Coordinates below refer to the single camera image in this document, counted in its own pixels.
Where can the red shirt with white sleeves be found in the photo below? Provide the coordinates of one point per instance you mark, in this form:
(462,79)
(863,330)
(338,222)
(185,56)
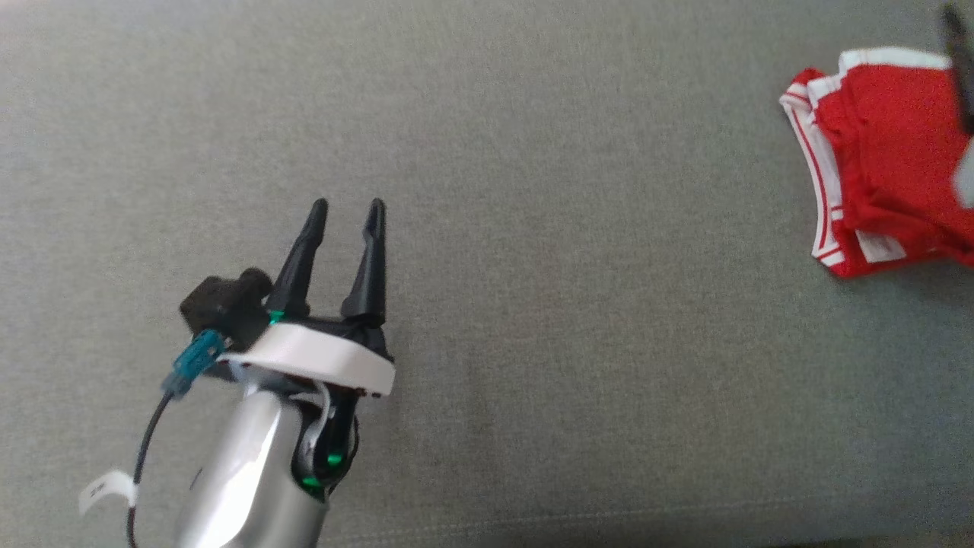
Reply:
(890,152)

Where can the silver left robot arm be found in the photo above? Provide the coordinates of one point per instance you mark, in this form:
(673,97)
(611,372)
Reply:
(243,472)

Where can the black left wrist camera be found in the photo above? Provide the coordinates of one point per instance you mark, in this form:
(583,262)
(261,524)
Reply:
(224,304)

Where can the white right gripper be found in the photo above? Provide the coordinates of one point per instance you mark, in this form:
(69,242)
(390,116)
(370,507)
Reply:
(966,179)

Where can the large grey sofa chaise seat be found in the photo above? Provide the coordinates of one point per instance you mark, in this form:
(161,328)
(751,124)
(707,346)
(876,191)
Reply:
(571,266)

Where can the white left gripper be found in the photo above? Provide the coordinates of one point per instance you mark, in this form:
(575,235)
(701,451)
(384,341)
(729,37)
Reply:
(327,358)

